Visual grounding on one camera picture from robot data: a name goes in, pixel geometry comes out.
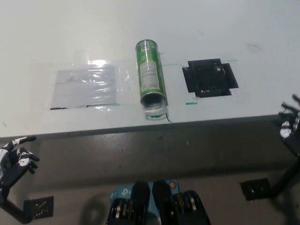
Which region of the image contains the clear plastic film cover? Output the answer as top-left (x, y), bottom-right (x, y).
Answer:
top-left (30, 46), bottom-right (132, 112)

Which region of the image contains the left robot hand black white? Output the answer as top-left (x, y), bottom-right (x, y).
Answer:
top-left (0, 135), bottom-right (40, 191)

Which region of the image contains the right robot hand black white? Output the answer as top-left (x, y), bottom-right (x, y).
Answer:
top-left (278, 94), bottom-right (300, 157)

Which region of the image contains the clear plastic sheet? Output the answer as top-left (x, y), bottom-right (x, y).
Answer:
top-left (50, 65), bottom-right (120, 110)

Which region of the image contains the green chips can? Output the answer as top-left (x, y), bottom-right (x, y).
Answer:
top-left (135, 39), bottom-right (169, 111)

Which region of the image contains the clear plastic chips tray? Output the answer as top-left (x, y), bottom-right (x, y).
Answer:
top-left (141, 93), bottom-right (168, 122)

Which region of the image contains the black table leg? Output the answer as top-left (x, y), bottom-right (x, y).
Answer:
top-left (0, 198), bottom-right (33, 224)
top-left (269, 153), bottom-right (300, 200)

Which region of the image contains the black taped cable hatch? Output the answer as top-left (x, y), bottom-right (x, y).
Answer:
top-left (182, 58), bottom-right (239, 98)

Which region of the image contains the teal router box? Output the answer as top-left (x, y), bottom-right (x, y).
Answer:
top-left (109, 180), bottom-right (180, 214)

